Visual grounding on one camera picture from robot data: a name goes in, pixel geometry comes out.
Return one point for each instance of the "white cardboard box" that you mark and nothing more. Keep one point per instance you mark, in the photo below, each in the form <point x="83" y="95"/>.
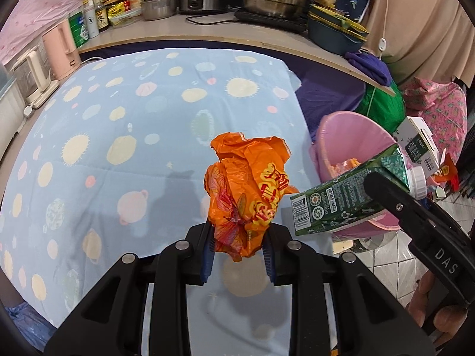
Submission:
<point x="419" y="144"/>

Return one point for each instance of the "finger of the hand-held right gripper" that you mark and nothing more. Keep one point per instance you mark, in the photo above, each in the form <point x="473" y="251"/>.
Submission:
<point x="389" y="196"/>

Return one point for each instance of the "pink electric kettle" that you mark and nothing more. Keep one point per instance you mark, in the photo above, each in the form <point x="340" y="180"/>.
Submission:
<point x="61" y="52"/>

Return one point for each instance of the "dark sauce bottle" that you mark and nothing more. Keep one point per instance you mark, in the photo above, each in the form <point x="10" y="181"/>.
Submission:
<point x="102" y="16"/>

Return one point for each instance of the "pink waste bin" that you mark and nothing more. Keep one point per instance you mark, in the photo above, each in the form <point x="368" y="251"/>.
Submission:
<point x="334" y="141"/>

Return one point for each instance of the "pink floral cloth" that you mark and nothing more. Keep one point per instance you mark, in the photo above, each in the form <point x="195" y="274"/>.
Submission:
<point x="438" y="111"/>

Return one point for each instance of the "orange printed plastic bag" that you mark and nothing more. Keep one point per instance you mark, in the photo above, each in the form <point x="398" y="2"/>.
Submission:
<point x="241" y="193"/>

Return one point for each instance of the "small steel pot with lid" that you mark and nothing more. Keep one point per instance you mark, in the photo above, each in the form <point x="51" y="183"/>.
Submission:
<point x="159" y="7"/>

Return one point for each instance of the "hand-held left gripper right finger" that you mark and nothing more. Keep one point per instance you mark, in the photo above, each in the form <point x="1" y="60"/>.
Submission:
<point x="270" y="267"/>

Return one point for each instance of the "pink dotted cloth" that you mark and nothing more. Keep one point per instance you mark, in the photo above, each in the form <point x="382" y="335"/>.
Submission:
<point x="44" y="3"/>

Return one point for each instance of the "yellow snack packet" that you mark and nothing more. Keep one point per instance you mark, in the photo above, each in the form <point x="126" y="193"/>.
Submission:
<point x="115" y="9"/>

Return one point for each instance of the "clear food container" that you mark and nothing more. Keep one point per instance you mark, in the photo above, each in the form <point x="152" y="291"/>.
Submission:
<point x="126" y="17"/>

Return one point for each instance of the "green plastic bag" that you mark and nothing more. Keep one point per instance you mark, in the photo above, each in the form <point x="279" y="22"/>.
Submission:
<point x="382" y="107"/>

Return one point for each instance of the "white bottle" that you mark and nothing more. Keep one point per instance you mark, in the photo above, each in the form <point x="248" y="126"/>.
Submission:
<point x="91" y="20"/>

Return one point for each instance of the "white electric kettle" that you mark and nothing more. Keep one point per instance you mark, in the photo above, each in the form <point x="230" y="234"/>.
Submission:
<point x="35" y="78"/>

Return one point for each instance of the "black induction cooker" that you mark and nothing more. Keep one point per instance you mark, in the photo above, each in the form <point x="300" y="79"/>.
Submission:
<point x="271" y="20"/>

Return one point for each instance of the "blue plastic bag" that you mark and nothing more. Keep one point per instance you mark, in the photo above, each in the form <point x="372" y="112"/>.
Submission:
<point x="22" y="322"/>

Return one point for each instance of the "dark purple bedsheet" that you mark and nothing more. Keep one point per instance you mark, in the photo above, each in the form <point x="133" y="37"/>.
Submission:
<point x="326" y="96"/>

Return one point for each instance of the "beige curtain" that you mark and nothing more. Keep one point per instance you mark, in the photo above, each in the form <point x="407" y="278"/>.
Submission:
<point x="419" y="18"/>

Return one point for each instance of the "white power plug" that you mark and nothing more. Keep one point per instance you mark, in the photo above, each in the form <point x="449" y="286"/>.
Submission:
<point x="28" y="110"/>

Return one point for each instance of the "light blue printed blanket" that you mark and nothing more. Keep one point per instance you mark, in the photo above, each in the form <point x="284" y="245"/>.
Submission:
<point x="111" y="155"/>

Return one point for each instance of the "green canister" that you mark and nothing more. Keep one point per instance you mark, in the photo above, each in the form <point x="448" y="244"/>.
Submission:
<point x="78" y="29"/>

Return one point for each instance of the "green drink carton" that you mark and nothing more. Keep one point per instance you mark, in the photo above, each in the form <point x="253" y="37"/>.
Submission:
<point x="334" y="200"/>

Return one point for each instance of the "purple cloth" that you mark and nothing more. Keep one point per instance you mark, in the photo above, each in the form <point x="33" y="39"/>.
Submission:
<point x="371" y="68"/>

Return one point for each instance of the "person's right hand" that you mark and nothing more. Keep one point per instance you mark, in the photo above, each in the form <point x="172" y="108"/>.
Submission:
<point x="419" y="300"/>

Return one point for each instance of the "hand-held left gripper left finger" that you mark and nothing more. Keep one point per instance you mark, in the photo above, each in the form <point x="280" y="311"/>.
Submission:
<point x="206" y="267"/>

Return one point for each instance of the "dark blue basin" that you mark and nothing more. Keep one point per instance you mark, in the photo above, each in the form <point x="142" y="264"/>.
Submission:
<point x="330" y="37"/>

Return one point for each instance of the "white lidded storage box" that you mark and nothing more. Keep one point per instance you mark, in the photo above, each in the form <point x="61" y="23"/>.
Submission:
<point x="11" y="111"/>

